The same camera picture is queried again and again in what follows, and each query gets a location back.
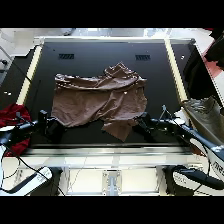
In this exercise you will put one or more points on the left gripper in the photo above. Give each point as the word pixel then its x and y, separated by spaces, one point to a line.
pixel 53 128

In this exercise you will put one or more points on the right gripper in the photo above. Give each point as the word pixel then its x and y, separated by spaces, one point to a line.
pixel 144 122

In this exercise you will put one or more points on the brown T-shirt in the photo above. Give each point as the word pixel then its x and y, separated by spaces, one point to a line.
pixel 100 100

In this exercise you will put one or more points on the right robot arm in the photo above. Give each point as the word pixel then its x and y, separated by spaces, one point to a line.
pixel 200 141

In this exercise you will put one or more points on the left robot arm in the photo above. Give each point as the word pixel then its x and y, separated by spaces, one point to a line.
pixel 20 130

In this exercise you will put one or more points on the red garment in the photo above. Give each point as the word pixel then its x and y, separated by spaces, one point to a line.
pixel 11 116

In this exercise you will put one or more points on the grey garment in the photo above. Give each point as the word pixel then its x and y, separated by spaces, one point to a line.
pixel 206 116

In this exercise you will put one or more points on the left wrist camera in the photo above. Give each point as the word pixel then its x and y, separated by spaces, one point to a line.
pixel 43 116

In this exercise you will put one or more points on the silver frame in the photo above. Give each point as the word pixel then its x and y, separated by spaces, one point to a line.
pixel 111 156

